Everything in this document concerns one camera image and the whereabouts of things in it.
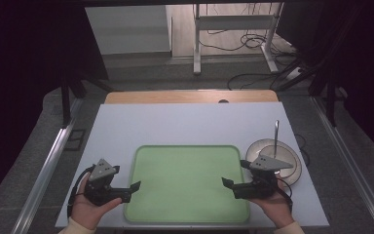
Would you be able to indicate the white desk frame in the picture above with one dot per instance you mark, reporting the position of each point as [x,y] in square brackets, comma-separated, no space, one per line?
[237,22]

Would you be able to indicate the dark floor socket cover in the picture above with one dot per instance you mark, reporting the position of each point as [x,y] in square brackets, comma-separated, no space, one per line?
[74,139]

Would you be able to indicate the metal spoon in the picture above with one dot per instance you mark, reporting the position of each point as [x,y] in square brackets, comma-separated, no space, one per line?
[276,136]

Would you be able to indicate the black metal stand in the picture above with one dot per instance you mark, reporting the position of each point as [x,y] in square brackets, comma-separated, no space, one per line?
[330,104]
[66,104]

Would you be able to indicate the person's right hand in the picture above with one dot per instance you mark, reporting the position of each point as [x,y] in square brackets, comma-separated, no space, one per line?
[279,209]

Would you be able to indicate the wooden table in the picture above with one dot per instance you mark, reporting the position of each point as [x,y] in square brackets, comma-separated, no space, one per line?
[175,97]

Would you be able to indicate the white table board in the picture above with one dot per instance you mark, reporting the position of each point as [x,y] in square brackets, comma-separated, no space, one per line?
[175,125]

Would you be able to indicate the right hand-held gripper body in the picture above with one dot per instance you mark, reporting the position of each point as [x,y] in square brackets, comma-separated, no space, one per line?
[259,190]

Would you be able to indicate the dark curtain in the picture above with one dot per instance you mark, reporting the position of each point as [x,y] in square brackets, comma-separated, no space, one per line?
[363,65]
[22,81]

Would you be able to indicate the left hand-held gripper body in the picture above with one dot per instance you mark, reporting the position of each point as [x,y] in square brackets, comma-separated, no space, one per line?
[101,191]

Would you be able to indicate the white power strip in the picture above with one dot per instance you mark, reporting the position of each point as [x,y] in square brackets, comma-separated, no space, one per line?
[293,73]

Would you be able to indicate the person's left hand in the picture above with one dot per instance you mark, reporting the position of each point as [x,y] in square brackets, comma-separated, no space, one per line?
[86,211]

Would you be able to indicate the green tray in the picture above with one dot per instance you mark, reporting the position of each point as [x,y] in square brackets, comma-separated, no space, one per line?
[185,185]

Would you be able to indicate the metal floor rail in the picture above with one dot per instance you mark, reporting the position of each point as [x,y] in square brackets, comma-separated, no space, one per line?
[347,162]
[48,169]

